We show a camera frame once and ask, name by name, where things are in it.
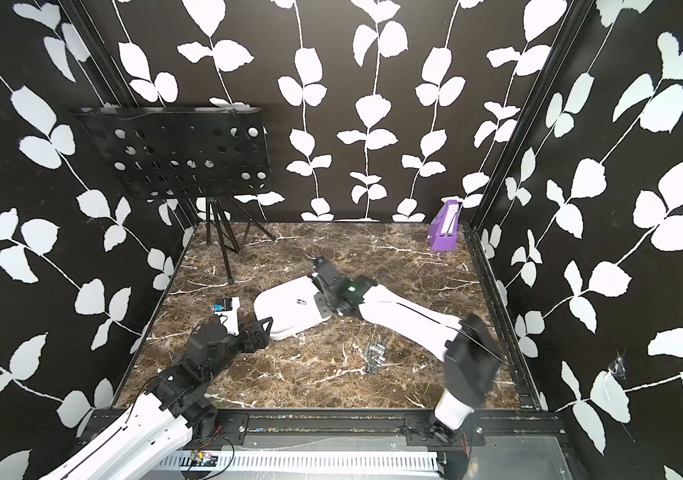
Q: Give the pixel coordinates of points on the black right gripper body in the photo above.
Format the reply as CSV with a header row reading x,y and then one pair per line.
x,y
327,308

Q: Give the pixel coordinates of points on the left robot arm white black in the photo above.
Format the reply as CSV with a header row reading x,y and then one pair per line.
x,y
171,411

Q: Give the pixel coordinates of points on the black music stand tripod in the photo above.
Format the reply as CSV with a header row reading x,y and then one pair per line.
x,y
216,220

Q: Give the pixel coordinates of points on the black perforated music stand desk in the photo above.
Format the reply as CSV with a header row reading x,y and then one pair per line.
x,y
182,152

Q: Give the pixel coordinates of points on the pile of chrome sockets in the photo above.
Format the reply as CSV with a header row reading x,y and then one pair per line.
x,y
375,356

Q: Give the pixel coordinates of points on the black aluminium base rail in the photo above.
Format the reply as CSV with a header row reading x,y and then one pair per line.
x,y
489,439

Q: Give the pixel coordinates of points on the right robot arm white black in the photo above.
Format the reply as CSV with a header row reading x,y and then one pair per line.
x,y
469,354

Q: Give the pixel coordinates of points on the white plastic storage tray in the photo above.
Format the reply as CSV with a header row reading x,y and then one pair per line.
x,y
294,306

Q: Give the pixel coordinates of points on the white ribbed cable duct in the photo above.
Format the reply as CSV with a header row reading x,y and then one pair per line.
x,y
324,462

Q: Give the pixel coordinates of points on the purple stapler box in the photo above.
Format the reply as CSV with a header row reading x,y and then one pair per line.
x,y
444,229

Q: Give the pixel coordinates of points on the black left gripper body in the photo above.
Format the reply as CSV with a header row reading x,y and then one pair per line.
x,y
247,343

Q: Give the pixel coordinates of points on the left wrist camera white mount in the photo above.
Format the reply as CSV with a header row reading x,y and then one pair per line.
x,y
227,311

